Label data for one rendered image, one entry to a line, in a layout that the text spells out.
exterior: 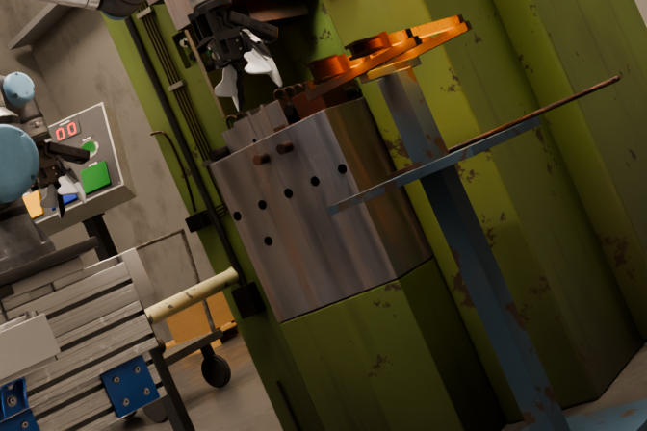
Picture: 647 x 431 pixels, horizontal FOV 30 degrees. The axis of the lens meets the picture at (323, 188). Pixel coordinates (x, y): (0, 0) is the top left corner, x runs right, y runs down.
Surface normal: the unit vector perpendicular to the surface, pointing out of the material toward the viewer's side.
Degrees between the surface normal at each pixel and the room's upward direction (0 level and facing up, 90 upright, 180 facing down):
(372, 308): 90
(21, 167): 98
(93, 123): 60
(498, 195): 90
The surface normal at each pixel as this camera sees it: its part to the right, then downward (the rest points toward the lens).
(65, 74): -0.73, 0.31
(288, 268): -0.48, 0.21
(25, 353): 0.55, -0.25
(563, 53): 0.78, -0.34
